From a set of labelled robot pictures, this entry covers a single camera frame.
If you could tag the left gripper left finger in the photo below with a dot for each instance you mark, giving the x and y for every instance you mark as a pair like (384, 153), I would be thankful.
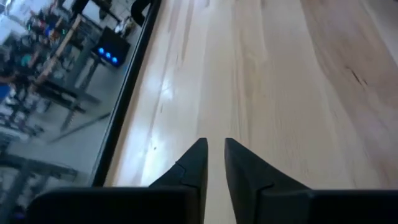
(140, 205)

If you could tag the black bracket clamp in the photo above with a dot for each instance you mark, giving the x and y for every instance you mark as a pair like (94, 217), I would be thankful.
(138, 11)

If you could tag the grey metal table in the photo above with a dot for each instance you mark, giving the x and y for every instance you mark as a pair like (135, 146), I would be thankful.
(82, 62)

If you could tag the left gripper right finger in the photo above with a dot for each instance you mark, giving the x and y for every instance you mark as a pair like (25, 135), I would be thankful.
(295, 205)

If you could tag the black box with blue lights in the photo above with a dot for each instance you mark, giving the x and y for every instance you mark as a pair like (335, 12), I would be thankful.
(115, 43)

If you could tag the wooden background table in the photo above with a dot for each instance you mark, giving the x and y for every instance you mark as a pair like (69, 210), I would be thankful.
(57, 53)

